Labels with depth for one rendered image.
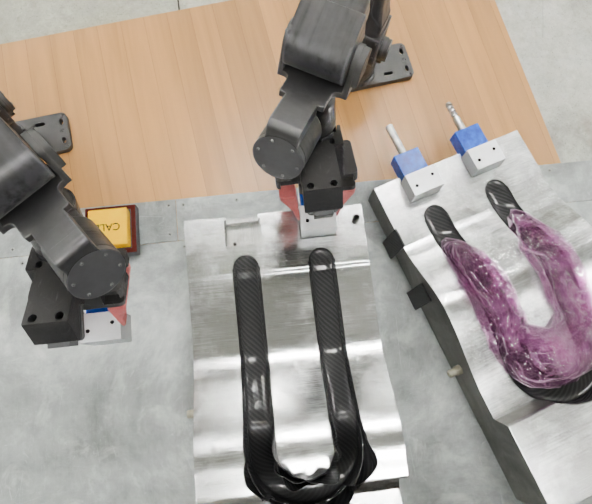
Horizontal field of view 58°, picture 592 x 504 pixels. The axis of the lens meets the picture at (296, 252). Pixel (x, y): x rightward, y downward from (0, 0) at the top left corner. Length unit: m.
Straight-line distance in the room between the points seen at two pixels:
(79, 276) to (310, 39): 0.31
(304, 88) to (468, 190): 0.39
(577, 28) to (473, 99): 1.33
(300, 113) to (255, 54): 0.48
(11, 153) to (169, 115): 0.48
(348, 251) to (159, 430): 0.38
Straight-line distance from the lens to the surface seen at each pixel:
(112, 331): 0.71
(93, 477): 0.88
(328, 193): 0.58
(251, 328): 0.76
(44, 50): 1.10
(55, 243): 0.51
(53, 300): 0.57
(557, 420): 0.81
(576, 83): 2.20
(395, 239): 0.84
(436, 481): 0.87
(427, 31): 1.09
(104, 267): 0.53
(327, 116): 0.62
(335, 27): 0.57
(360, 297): 0.77
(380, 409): 0.72
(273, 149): 0.56
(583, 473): 0.83
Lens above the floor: 1.63
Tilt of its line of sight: 75 degrees down
